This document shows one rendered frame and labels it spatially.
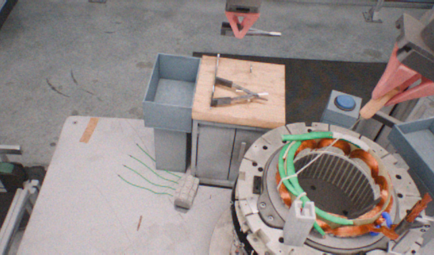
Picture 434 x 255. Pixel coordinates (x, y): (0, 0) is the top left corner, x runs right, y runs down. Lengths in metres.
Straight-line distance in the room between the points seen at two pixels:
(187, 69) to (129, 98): 1.41
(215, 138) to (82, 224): 0.38
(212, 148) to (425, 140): 0.47
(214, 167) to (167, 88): 0.23
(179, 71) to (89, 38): 1.86
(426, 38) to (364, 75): 2.26
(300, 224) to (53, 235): 0.63
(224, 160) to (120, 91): 1.53
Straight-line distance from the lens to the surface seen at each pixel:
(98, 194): 1.10
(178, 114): 0.89
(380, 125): 1.21
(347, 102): 0.99
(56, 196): 1.12
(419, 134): 1.03
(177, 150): 1.03
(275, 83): 0.96
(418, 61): 0.53
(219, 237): 1.00
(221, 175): 1.06
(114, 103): 2.39
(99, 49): 2.76
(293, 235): 0.65
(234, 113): 0.87
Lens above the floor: 1.70
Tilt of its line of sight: 49 degrees down
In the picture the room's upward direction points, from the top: 6 degrees clockwise
